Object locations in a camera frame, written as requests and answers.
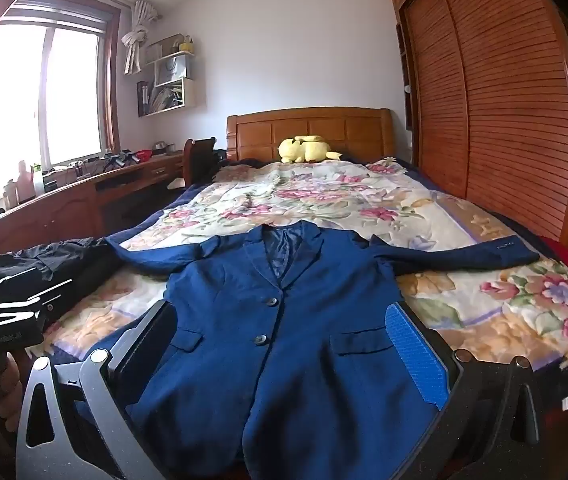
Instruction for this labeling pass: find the red cloth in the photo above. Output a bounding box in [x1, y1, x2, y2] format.
[538, 234, 568, 293]

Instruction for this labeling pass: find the blue suit jacket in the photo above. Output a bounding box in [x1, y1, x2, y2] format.
[106, 220, 542, 478]

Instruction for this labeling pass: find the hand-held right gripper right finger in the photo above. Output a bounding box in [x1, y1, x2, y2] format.
[379, 301, 549, 480]

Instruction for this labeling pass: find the white wall shelf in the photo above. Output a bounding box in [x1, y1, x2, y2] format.
[136, 35, 197, 118]

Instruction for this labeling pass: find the floral plush blanket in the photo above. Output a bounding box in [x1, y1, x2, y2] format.
[44, 157, 568, 376]

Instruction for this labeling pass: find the white plastic bottle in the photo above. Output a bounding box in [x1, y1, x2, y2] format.
[14, 160, 34, 202]

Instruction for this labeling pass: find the wooden bed headboard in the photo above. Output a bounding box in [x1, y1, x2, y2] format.
[226, 106, 395, 166]

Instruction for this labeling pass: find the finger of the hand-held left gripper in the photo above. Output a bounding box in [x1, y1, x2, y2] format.
[0, 271, 86, 325]

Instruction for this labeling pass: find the wooden slatted wardrobe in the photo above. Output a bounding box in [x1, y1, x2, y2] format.
[388, 0, 568, 246]

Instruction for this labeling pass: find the wood-framed window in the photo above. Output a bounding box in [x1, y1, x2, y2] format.
[0, 2, 122, 191]

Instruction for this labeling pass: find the tied white curtain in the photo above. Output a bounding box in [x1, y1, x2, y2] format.
[121, 0, 159, 76]

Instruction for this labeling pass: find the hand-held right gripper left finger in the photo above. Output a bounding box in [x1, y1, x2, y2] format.
[16, 300, 179, 480]

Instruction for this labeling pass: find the wooden desk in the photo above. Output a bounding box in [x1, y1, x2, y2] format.
[0, 152, 187, 291]

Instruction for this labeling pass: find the black jacket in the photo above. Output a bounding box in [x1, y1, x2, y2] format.
[0, 239, 122, 286]

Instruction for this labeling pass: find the wooden chair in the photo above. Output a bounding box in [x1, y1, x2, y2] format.
[183, 137, 217, 186]

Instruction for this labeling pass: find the yellow plush toy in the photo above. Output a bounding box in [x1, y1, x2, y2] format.
[278, 135, 342, 164]

